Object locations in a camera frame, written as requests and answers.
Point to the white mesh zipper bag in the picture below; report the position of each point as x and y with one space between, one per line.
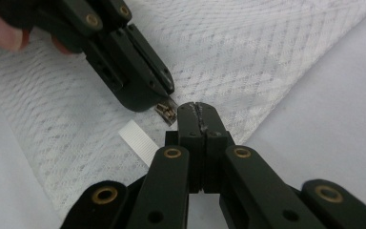
235 63

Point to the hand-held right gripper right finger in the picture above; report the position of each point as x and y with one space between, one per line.
213 133

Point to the brass zipper slider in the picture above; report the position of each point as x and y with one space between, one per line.
166 112

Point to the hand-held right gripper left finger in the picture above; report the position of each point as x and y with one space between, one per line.
190 127

